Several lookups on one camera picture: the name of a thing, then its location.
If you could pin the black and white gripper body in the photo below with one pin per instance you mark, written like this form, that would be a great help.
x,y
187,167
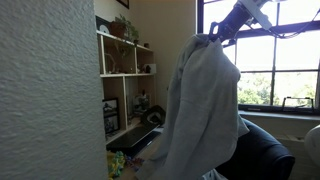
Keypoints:
x,y
228,28

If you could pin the light grey sweater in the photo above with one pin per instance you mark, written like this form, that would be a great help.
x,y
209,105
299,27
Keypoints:
x,y
202,124

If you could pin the black office chair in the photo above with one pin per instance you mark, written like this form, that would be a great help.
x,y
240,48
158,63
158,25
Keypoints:
x,y
258,156

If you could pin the black metal window stand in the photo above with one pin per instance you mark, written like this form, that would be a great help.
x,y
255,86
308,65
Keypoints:
x,y
301,104

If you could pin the dark framed poster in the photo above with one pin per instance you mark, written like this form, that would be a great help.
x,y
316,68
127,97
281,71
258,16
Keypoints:
x,y
125,3

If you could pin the green potted plant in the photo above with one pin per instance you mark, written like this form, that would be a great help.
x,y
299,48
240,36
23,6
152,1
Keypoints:
x,y
122,28

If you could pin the wooden shelf unit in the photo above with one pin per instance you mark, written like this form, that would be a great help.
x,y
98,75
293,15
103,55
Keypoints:
x,y
127,71

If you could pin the small black framed sign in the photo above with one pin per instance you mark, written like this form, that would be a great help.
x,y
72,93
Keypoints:
x,y
102,25

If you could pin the colourful knitted toy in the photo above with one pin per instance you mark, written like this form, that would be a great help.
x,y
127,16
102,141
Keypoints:
x,y
117,161

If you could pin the black window frame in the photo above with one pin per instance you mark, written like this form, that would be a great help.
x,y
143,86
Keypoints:
x,y
271,68

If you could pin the black double photo frame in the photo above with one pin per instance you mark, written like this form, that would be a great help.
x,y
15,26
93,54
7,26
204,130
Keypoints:
x,y
111,115

